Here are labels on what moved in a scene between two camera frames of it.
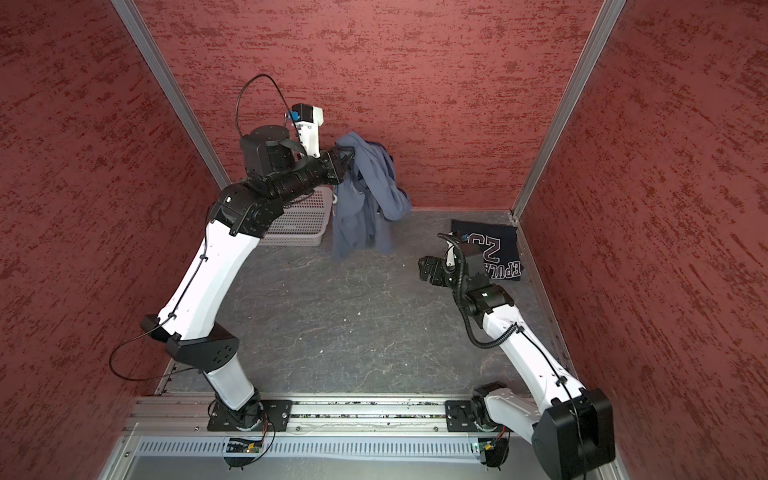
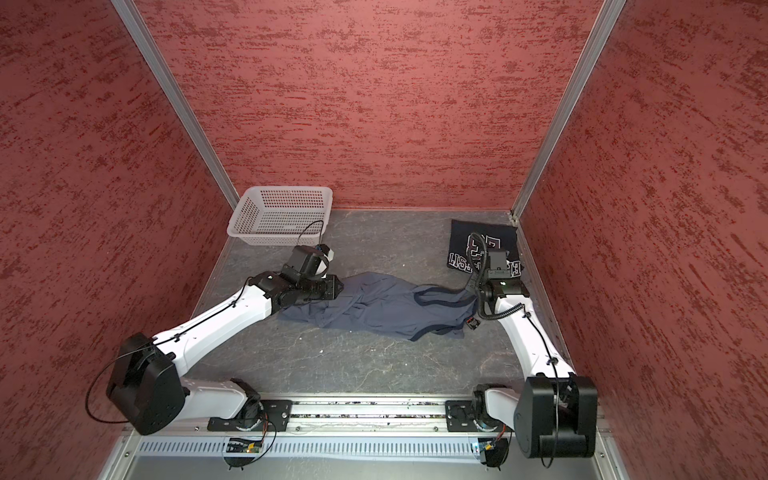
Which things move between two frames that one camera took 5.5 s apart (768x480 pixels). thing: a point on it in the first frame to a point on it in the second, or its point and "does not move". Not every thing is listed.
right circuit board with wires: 494,450 does not move
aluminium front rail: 191,416 does not move
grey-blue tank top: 368,199 to 408,310
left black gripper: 334,166 to 331,292
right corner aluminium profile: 599,34 does not move
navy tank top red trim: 500,248 does not move
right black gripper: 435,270 to 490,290
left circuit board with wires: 238,445 does not move
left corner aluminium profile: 167,83 does not move
